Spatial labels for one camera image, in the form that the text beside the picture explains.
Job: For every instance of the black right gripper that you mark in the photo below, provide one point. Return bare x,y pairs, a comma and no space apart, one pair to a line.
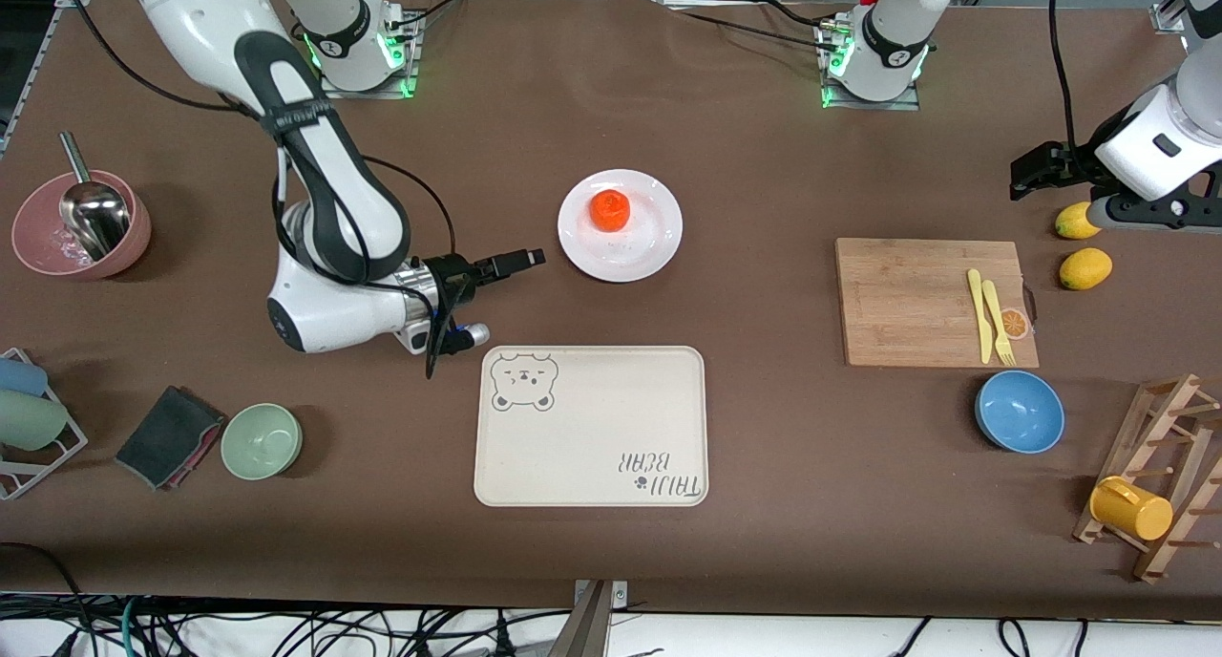
455,275

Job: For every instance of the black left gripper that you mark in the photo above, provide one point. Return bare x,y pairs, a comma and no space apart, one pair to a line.
1058,163

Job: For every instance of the orange mandarin fruit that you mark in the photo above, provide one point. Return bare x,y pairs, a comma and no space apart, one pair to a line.
610,210

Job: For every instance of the white round plate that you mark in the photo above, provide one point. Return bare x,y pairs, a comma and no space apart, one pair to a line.
649,246

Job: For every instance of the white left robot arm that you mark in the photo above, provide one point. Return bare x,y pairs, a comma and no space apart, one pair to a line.
893,36

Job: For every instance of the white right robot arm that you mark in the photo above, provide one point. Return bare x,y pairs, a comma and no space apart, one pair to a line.
334,318

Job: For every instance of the yellow lemon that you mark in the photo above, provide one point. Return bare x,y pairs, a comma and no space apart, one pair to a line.
1074,222
1085,268

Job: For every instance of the yellow plastic fork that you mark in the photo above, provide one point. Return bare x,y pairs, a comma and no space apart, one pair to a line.
995,308

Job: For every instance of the orange slice piece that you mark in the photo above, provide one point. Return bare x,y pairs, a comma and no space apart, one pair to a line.
1016,325

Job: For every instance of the yellow plastic knife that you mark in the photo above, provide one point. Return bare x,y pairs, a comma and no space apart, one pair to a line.
979,323

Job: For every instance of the wooden cutting board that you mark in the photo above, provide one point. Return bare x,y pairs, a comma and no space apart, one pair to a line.
907,304

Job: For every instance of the cream bear print tray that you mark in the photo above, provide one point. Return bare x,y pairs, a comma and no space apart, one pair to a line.
592,428

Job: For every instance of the brown table cover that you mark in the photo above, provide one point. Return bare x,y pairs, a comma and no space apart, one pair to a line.
611,113

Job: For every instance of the blue bowl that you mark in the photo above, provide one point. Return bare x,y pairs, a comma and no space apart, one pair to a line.
1020,412

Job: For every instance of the wooden mug rack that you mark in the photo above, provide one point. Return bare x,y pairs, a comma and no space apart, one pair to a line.
1141,437

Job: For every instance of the light green bowl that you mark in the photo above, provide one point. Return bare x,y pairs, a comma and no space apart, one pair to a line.
262,441

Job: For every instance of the yellow mug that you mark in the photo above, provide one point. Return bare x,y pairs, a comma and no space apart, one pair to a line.
1131,509

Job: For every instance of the pink folded cloth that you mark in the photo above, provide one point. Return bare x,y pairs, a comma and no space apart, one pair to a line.
202,449

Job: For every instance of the dark grey folded cloth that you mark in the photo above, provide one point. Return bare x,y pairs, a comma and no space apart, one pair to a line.
162,433

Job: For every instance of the metal scoop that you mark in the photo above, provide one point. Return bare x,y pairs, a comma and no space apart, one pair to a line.
95,220

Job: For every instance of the clear ice cube pile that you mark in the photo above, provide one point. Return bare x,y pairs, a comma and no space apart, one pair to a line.
65,248

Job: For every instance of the pink bowl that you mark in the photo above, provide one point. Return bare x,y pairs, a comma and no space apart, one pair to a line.
38,222

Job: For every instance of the blue cup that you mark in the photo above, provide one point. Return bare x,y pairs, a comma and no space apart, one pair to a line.
19,377

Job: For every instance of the pale green cup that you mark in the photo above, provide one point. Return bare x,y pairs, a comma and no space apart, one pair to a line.
29,420

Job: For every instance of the metal table edge bracket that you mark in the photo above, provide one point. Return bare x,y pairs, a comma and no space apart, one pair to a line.
619,595

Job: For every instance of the dark camera pole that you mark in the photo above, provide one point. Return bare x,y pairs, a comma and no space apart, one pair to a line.
584,628

